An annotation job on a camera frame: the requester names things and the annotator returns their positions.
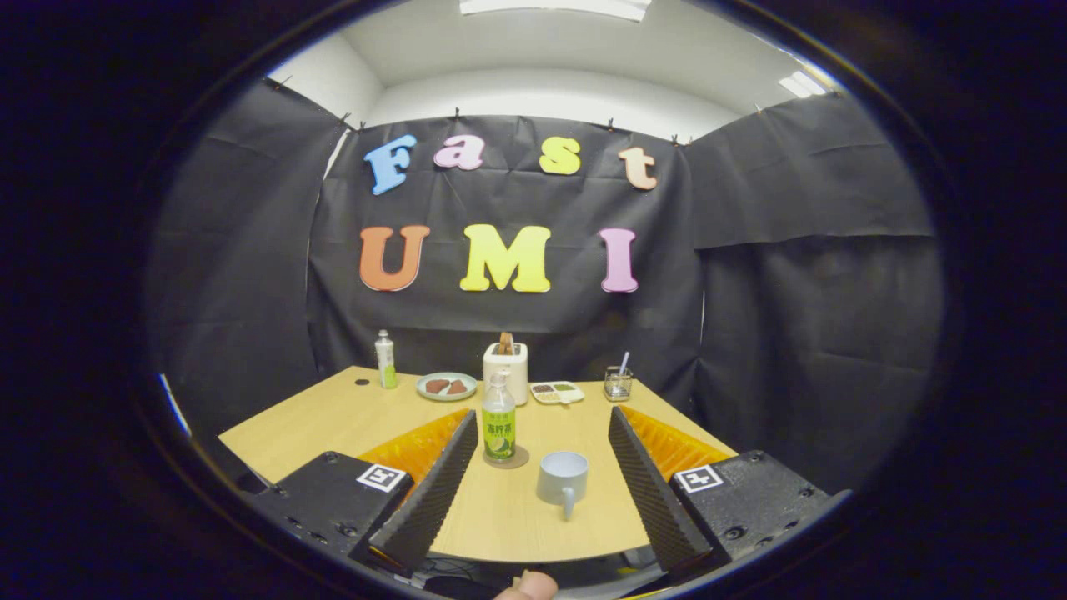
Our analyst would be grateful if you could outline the white cup with handle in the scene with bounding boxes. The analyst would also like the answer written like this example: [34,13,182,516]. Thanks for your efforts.
[536,452,589,522]

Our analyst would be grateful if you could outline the pale green plate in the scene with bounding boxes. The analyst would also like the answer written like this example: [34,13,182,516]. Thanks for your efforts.
[417,372,478,403]

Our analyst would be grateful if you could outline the large ceiling light panel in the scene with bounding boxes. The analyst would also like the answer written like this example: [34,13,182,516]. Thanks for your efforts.
[458,0,651,23]

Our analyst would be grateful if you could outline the clear juice bottle green label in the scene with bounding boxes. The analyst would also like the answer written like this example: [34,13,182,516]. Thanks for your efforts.
[483,369,517,462]

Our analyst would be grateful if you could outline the black cables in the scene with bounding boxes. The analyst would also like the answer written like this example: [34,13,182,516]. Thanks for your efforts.
[408,557,518,594]

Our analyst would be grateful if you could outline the cream toaster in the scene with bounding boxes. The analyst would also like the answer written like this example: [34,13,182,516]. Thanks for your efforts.
[483,342,529,407]

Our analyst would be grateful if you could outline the slim white green bottle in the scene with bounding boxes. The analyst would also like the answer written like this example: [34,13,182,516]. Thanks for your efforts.
[374,329,398,390]

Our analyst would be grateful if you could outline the wooden table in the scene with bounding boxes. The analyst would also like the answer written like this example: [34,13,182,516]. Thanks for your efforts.
[218,365,739,564]

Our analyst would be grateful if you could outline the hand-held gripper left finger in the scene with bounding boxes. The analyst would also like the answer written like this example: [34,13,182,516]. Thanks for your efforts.
[250,408,480,576]

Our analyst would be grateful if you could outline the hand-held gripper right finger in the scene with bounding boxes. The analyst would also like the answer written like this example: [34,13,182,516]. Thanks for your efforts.
[608,406,853,576]

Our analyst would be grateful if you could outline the small ceiling light panel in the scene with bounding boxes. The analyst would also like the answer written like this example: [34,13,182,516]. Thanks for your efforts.
[778,70,828,99]

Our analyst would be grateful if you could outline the white divided snack tray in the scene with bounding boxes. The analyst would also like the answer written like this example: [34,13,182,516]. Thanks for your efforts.
[530,381,585,406]

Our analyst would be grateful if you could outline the black backdrop cloth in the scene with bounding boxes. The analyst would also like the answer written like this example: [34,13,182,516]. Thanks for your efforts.
[146,79,943,501]

